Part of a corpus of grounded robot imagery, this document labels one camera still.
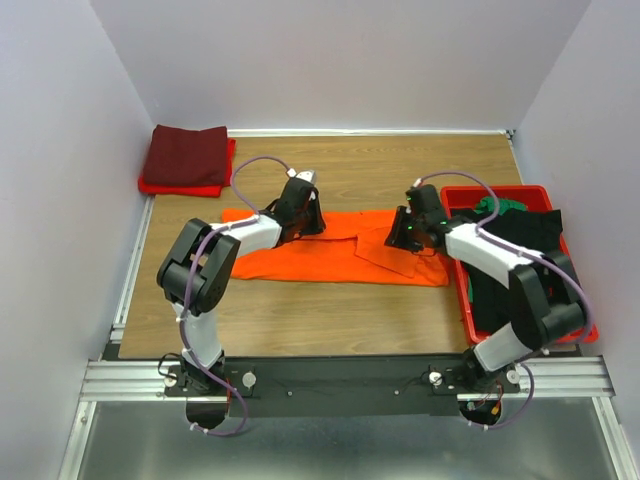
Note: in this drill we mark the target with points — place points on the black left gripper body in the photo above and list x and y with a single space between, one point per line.
300 221

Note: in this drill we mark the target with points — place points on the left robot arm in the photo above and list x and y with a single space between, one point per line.
196 272

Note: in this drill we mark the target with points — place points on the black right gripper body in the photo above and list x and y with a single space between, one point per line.
420 225

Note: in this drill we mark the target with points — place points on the maroon t-shirt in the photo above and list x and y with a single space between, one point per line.
186 158

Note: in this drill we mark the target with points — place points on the red plastic bin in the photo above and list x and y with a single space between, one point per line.
460 200

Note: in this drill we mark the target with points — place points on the orange t-shirt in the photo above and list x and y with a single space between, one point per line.
352 249

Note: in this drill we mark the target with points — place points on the green t-shirt in bin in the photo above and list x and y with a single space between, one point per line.
487 205

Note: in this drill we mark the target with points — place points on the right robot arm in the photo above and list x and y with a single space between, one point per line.
545 300

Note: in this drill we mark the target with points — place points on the red t-shirt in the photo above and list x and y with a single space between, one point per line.
208 191

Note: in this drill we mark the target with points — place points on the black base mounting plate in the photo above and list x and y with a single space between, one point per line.
241 388

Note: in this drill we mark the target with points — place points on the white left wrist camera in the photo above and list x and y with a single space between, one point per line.
309 176

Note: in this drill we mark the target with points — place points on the black t-shirt in bin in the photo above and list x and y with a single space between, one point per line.
488 298

